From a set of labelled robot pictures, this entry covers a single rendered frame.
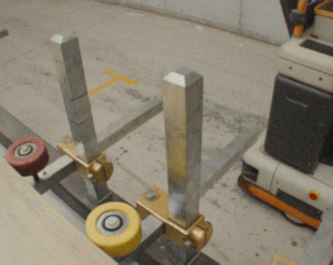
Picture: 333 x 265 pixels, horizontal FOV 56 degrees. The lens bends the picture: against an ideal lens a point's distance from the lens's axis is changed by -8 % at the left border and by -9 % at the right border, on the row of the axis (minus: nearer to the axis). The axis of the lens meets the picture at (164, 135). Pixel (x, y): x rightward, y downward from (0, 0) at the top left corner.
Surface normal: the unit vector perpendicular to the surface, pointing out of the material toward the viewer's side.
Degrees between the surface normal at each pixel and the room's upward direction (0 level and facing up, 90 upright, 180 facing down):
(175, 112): 90
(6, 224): 0
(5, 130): 0
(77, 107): 90
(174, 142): 90
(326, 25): 92
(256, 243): 0
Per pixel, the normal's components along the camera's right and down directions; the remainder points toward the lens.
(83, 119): 0.75, 0.39
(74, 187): -0.04, -0.78
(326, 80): -0.67, 0.49
